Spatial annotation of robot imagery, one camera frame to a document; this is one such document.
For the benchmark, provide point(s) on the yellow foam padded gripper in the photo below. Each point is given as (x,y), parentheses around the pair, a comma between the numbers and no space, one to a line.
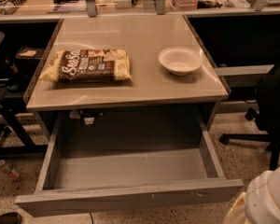
(260,200)

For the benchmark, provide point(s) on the grey top drawer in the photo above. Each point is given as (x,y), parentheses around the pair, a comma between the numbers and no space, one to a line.
(127,161)

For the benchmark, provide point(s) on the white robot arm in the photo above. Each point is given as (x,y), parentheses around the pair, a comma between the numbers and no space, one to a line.
(260,203)

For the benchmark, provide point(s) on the black office chair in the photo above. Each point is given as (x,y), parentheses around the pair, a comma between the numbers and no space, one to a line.
(267,118)

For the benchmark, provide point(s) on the white paper bowl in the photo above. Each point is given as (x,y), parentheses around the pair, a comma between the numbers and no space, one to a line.
(180,61)

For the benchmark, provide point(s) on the brown yellow snack bag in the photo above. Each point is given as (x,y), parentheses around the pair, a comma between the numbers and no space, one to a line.
(88,65)

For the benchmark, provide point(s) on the dark shoe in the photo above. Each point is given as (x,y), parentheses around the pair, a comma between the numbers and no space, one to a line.
(10,218)

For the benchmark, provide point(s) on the plastic bottle on floor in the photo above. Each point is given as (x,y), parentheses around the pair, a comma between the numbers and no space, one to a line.
(9,170)

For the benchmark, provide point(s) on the black folding stand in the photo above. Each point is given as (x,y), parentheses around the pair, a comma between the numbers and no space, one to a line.
(15,83)

